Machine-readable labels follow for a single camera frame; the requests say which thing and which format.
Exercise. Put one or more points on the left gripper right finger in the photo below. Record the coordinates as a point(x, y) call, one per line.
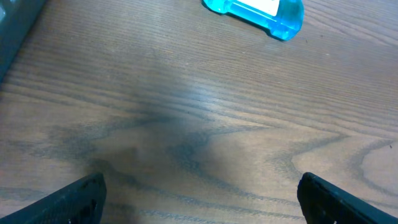
point(323, 202)

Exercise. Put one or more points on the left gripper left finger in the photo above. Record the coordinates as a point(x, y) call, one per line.
point(80, 202)

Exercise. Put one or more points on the blue mouthwash bottle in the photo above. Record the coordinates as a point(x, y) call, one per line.
point(282, 18)

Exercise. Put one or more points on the grey plastic shopping basket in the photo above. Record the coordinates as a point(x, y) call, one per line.
point(17, 18)

